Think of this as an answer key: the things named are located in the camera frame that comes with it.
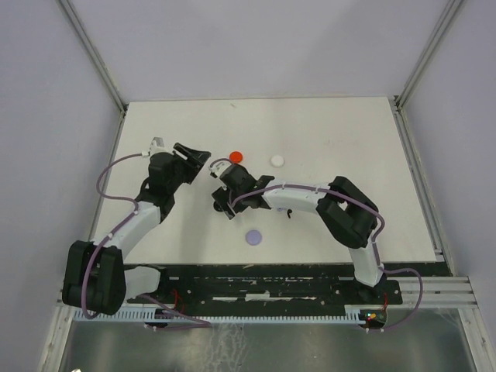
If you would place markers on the left aluminium frame post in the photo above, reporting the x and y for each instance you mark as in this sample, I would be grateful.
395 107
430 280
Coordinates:
71 14

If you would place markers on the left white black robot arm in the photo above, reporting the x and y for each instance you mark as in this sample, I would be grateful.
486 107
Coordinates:
96 280

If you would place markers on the aluminium front rail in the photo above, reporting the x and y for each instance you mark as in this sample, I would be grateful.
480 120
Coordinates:
430 292

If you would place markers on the red charging case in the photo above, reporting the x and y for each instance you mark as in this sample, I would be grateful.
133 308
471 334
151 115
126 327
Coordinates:
236 157

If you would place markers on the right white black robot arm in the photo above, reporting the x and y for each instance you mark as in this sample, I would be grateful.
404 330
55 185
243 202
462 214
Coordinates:
348 214

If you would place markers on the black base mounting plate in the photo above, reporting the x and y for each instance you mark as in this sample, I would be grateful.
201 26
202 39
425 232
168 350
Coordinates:
252 290

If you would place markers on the aluminium frame post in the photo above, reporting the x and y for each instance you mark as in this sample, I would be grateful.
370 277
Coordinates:
71 14
434 42

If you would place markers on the purple charging case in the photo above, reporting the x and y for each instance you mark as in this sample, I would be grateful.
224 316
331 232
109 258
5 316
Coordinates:
253 237

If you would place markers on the controller board with leds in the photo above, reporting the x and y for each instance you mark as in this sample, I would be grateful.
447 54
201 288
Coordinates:
375 318

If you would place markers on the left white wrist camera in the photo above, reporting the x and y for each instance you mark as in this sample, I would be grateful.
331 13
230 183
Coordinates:
156 146

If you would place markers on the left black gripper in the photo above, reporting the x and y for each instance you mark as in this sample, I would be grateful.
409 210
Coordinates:
198 158

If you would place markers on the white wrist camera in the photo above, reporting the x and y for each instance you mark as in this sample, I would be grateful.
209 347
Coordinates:
156 146
218 167

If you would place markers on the right aluminium frame post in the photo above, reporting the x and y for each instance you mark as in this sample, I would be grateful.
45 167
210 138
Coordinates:
434 42

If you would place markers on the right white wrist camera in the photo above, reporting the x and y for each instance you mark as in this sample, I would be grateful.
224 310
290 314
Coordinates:
218 167

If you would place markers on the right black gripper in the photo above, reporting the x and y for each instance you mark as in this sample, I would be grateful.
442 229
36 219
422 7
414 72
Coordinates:
222 196

